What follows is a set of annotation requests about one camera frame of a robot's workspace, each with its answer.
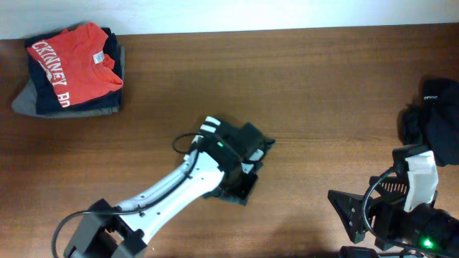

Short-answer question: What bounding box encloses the dark green t-shirt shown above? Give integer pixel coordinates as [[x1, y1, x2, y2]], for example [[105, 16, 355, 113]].
[[186, 116, 275, 206]]

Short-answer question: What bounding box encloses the black garment pile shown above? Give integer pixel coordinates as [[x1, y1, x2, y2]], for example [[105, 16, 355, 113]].
[[399, 77, 458, 167]]

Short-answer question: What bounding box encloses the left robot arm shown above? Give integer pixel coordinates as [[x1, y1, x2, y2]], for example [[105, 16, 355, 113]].
[[55, 118, 275, 257]]

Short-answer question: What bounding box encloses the folded navy blue garment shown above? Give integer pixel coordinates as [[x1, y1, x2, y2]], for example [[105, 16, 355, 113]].
[[28, 27, 123, 115]]

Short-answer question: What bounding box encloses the folded grey garment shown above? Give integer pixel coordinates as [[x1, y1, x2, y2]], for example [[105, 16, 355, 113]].
[[11, 40, 124, 118]]

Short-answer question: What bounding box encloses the folded red printed t-shirt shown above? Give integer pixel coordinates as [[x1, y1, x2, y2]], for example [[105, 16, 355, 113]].
[[25, 22, 123, 114]]

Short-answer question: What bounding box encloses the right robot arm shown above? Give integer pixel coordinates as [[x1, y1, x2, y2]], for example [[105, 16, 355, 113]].
[[328, 145, 458, 257]]

